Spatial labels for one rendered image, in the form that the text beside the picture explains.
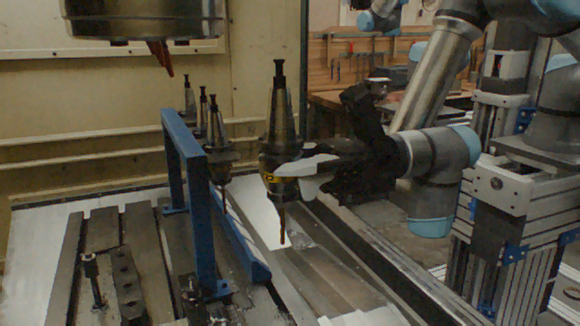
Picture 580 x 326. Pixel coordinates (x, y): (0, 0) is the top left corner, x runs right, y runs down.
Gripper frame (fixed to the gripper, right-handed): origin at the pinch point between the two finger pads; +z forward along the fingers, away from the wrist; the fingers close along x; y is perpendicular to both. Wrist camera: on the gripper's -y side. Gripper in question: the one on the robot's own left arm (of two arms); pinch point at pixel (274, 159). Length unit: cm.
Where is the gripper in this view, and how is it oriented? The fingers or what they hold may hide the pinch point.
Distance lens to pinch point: 51.8
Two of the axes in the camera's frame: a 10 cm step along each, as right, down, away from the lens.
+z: -9.2, 1.3, -3.7
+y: -0.1, 9.4, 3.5
